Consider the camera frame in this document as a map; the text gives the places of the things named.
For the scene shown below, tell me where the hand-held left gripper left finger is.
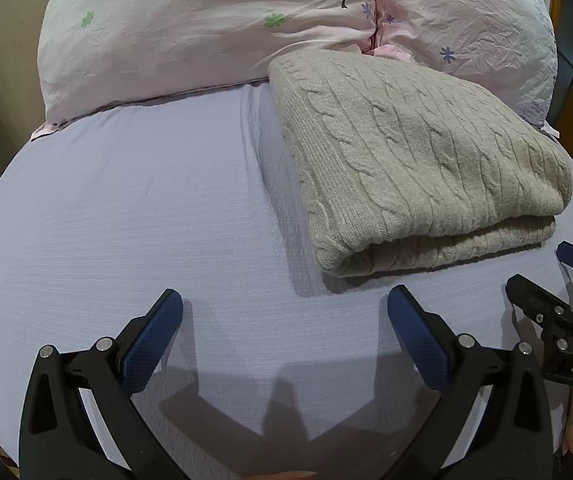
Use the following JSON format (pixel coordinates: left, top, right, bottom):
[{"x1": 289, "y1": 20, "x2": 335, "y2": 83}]
[{"x1": 19, "y1": 288, "x2": 184, "y2": 480}]

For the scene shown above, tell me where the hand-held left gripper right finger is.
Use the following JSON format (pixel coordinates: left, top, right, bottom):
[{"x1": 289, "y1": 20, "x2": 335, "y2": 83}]
[{"x1": 387, "y1": 285, "x2": 555, "y2": 480}]

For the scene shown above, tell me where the beige cable-knit sweater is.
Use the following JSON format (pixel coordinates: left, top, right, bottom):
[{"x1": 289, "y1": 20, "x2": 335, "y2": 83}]
[{"x1": 268, "y1": 50, "x2": 573, "y2": 279}]

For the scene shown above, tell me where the lavender bed sheet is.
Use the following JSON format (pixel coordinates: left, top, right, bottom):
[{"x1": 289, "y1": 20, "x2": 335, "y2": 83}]
[{"x1": 0, "y1": 80, "x2": 573, "y2": 480}]

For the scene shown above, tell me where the pink floral pillow with tree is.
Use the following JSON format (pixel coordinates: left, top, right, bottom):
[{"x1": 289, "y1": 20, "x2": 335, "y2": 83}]
[{"x1": 36, "y1": 0, "x2": 383, "y2": 127}]

